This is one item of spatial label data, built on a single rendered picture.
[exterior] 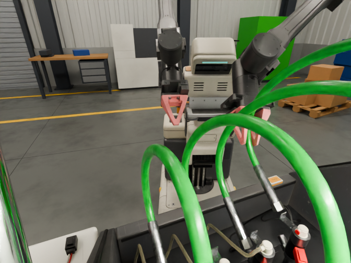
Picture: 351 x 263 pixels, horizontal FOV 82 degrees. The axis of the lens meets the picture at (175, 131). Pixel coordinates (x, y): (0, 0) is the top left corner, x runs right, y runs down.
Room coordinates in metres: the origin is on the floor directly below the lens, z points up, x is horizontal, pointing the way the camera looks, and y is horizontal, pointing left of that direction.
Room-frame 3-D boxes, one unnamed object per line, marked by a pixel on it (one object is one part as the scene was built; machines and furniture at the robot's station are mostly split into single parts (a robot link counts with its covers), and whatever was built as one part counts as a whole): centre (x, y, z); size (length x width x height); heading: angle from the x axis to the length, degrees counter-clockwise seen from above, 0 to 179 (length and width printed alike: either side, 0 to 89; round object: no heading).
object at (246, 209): (0.46, -0.13, 0.87); 0.62 x 0.04 x 0.16; 112
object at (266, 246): (0.20, -0.15, 1.10); 0.02 x 0.02 x 0.03
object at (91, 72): (4.99, 2.42, 0.52); 1.60 x 0.70 x 1.03; 106
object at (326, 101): (3.96, -2.86, 0.39); 1.20 x 0.85 x 0.79; 118
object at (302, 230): (0.23, -0.22, 1.10); 0.02 x 0.02 x 0.03
